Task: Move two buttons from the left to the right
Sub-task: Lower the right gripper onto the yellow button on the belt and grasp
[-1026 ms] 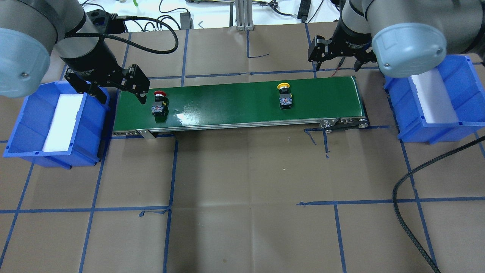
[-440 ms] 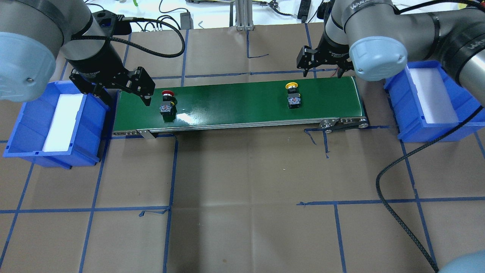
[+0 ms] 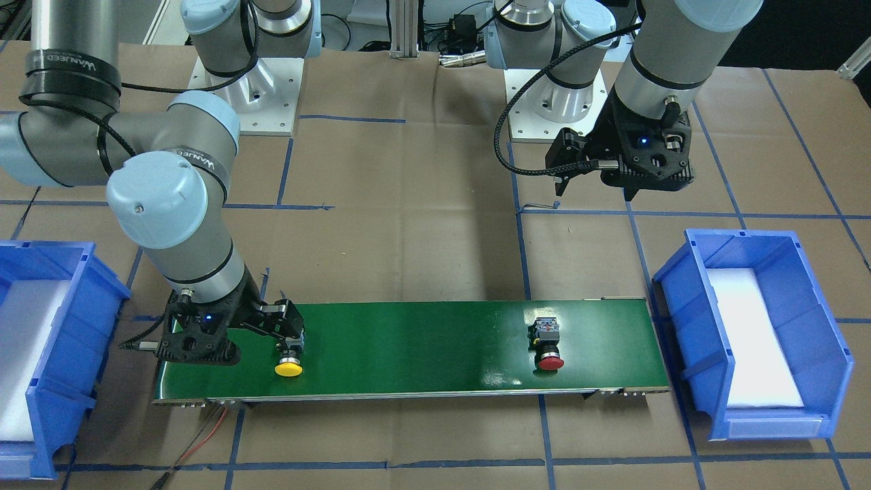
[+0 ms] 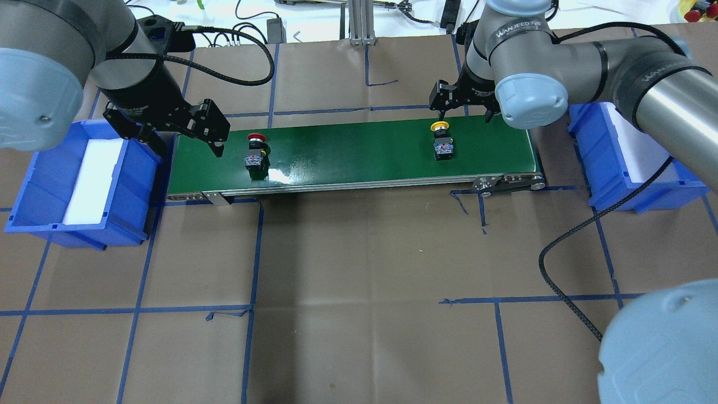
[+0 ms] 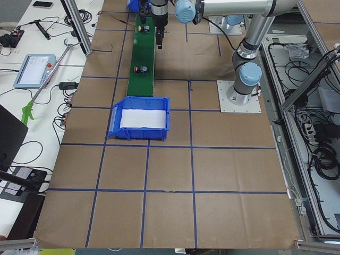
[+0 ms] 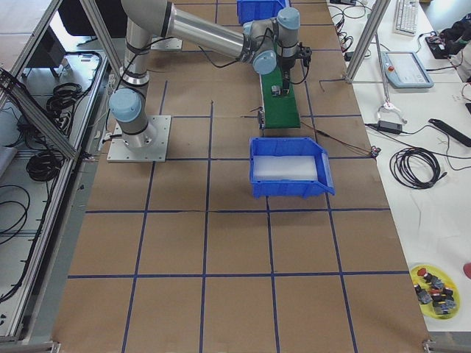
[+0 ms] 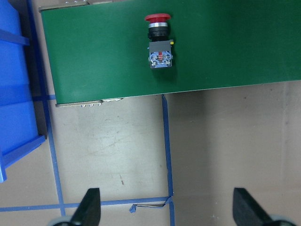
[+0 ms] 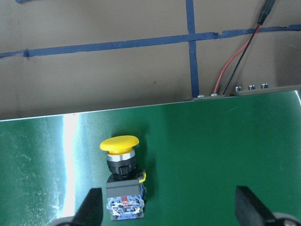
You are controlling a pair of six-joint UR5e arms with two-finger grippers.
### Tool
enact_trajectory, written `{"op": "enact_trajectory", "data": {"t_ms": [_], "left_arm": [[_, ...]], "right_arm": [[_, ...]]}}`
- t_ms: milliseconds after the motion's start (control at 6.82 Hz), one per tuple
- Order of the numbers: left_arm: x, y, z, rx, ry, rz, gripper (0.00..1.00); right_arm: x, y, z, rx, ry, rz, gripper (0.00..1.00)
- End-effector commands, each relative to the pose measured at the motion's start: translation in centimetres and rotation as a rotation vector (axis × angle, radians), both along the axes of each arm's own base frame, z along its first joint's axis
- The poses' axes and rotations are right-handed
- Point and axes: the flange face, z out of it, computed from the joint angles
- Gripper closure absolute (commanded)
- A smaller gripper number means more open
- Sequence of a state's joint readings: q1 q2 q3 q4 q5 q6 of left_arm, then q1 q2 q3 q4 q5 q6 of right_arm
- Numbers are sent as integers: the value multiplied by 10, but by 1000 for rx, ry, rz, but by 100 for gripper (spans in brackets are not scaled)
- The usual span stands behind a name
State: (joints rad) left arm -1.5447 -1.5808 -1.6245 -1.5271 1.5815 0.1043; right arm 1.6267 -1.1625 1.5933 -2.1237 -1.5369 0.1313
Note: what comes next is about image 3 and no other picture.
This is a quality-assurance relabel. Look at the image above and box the yellow push button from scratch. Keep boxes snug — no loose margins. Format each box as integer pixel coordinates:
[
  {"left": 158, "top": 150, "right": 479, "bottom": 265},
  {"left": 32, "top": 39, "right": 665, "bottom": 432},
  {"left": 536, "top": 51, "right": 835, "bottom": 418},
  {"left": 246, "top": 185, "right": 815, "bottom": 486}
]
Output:
[{"left": 274, "top": 342, "right": 303, "bottom": 378}]

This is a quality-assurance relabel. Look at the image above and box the red push button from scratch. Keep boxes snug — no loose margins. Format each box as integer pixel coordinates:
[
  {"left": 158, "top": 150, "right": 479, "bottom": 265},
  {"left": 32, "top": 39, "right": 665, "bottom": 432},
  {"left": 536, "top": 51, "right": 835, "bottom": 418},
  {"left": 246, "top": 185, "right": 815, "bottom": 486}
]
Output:
[{"left": 528, "top": 316, "right": 564, "bottom": 372}]

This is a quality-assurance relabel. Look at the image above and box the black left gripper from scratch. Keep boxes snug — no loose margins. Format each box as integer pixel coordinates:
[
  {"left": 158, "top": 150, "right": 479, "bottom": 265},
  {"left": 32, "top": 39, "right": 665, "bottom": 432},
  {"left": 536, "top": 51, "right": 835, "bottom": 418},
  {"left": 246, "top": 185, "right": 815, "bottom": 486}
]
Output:
[{"left": 545, "top": 90, "right": 695, "bottom": 202}]

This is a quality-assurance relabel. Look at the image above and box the green conveyor belt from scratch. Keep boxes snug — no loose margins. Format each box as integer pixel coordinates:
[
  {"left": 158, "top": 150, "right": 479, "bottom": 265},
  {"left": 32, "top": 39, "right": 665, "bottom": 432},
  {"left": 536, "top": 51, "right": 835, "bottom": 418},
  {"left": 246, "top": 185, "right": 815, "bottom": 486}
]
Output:
[{"left": 153, "top": 298, "right": 670, "bottom": 404}]

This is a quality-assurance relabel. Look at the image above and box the white foam pad bin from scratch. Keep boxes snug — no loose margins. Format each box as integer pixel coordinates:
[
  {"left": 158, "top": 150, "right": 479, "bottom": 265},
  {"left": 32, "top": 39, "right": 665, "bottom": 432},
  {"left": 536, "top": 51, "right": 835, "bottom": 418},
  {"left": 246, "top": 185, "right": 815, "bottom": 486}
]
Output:
[
  {"left": 707, "top": 269, "right": 804, "bottom": 409},
  {"left": 1, "top": 280, "right": 69, "bottom": 442}
]

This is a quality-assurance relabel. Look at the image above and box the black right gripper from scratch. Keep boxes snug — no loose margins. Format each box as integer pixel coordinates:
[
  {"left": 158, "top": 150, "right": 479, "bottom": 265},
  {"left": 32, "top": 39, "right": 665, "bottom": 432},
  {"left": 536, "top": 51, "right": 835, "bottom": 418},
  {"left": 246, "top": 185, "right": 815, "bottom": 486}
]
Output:
[{"left": 155, "top": 271, "right": 304, "bottom": 365}]

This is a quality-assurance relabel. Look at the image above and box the black power adapter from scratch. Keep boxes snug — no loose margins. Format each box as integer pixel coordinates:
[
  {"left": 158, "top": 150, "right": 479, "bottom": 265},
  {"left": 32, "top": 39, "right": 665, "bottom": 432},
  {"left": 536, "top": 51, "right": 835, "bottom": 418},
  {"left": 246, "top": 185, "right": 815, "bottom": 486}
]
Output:
[{"left": 445, "top": 14, "right": 477, "bottom": 52}]

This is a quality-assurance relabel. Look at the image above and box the aluminium frame post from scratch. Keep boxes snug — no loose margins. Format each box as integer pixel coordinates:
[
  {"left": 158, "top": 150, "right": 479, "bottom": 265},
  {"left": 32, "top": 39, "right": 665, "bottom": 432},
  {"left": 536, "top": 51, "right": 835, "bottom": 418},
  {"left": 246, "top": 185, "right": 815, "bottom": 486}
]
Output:
[{"left": 386, "top": 1, "right": 423, "bottom": 59}]

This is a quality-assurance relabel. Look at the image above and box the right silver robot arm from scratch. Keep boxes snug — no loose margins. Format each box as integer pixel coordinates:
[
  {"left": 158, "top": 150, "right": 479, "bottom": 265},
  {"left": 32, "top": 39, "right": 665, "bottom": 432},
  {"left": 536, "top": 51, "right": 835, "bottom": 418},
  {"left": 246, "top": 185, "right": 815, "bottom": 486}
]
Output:
[{"left": 2, "top": 1, "right": 316, "bottom": 376}]

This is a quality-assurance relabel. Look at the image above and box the blue bin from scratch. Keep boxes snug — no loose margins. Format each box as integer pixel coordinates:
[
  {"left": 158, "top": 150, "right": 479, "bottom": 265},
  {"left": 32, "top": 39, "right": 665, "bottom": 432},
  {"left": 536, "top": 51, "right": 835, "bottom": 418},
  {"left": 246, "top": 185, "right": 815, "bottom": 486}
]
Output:
[
  {"left": 1, "top": 241, "right": 131, "bottom": 480},
  {"left": 654, "top": 229, "right": 853, "bottom": 441}
]

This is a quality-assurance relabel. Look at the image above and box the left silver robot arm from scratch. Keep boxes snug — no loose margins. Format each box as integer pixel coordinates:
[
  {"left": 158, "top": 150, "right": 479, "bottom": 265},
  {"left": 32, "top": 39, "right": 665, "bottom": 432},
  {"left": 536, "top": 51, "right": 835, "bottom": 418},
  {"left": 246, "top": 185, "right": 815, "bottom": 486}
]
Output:
[{"left": 483, "top": 1, "right": 762, "bottom": 201}]

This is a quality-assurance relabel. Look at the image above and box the red black conveyor wire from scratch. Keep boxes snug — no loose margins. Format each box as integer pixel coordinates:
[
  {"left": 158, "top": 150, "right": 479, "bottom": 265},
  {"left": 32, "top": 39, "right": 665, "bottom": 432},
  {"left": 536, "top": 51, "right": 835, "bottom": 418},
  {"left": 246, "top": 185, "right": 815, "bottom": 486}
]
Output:
[{"left": 150, "top": 405, "right": 232, "bottom": 490}]

